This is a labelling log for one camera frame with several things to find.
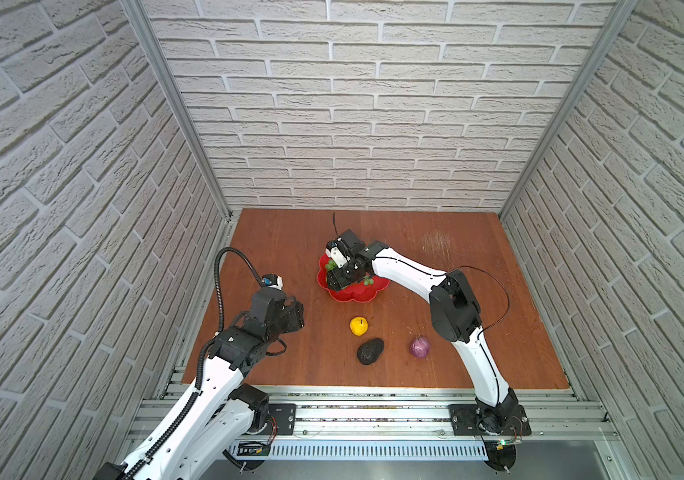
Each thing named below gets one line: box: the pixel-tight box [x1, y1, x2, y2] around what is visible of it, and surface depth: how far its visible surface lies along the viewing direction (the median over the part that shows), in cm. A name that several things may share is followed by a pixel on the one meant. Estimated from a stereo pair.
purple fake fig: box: [410, 334, 430, 358], surface depth 83 cm
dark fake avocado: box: [357, 338, 385, 365], surface depth 83 cm
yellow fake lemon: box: [349, 316, 369, 337], surface depth 88 cm
